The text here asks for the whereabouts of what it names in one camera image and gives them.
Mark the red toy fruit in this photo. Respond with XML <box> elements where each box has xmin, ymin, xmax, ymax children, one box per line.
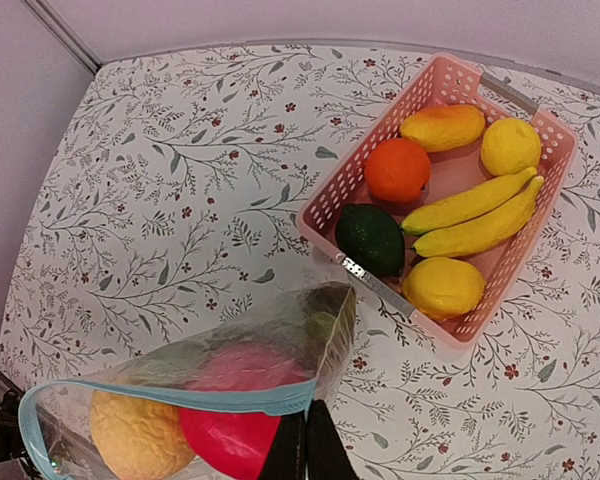
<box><xmin>179</xmin><ymin>342</ymin><xmax>310</xmax><ymax>479</ymax></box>

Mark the clear zip top bag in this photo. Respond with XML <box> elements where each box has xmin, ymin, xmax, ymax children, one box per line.
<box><xmin>18</xmin><ymin>281</ymin><xmax>356</xmax><ymax>479</ymax></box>

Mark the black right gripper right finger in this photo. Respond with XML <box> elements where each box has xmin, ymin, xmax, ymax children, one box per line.
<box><xmin>306</xmin><ymin>400</ymin><xmax>359</xmax><ymax>480</ymax></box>

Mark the toy banana bunch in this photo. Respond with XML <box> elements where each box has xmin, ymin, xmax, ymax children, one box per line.
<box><xmin>401</xmin><ymin>167</ymin><xmax>545</xmax><ymax>258</ymax></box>

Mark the yellow toy mango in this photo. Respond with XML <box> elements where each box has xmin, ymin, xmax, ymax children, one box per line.
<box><xmin>400</xmin><ymin>105</ymin><xmax>486</xmax><ymax>153</ymax></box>

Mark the pink perforated plastic basket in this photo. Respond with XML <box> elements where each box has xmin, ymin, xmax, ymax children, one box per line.
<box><xmin>297</xmin><ymin>52</ymin><xmax>579</xmax><ymax>349</ymax></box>

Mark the green toy avocado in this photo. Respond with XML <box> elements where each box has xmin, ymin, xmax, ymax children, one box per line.
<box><xmin>334</xmin><ymin>204</ymin><xmax>406</xmax><ymax>278</ymax></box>

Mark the toy bok choy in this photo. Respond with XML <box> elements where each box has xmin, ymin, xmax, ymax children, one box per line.
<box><xmin>125</xmin><ymin>282</ymin><xmax>356</xmax><ymax>385</ymax></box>

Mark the orange toy fruit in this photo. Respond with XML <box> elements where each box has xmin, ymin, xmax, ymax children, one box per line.
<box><xmin>364</xmin><ymin>138</ymin><xmax>432</xmax><ymax>203</ymax></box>

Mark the peach toy fruit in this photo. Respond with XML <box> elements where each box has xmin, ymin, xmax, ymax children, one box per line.
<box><xmin>89</xmin><ymin>391</ymin><xmax>195</xmax><ymax>479</ymax></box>

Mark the aluminium left frame post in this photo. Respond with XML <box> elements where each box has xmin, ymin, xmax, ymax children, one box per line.
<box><xmin>21</xmin><ymin>0</ymin><xmax>103</xmax><ymax>75</ymax></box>

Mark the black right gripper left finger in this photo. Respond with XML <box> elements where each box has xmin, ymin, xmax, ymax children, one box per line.
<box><xmin>259</xmin><ymin>412</ymin><xmax>306</xmax><ymax>480</ymax></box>

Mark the yellow toy lemon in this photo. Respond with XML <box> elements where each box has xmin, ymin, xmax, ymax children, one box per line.
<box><xmin>480</xmin><ymin>117</ymin><xmax>542</xmax><ymax>176</ymax></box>
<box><xmin>402</xmin><ymin>257</ymin><xmax>486</xmax><ymax>323</ymax></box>

